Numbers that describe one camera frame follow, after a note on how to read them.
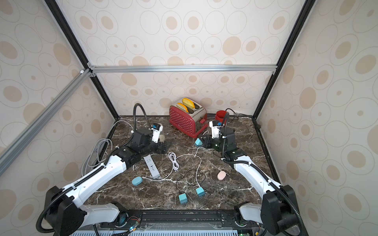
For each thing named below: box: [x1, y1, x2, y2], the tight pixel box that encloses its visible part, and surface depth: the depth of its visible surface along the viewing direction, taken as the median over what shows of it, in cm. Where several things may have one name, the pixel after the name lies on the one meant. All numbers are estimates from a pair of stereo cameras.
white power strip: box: [143, 153, 161, 179], surface depth 89 cm
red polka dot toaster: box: [168, 97, 208, 139], surface depth 102 cm
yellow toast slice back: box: [182, 97, 196, 110], surface depth 102 cm
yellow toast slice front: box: [176, 102, 189, 113], surface depth 99 cm
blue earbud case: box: [131, 176, 143, 186], surface depth 87 cm
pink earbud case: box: [217, 170, 227, 181], surface depth 89 cm
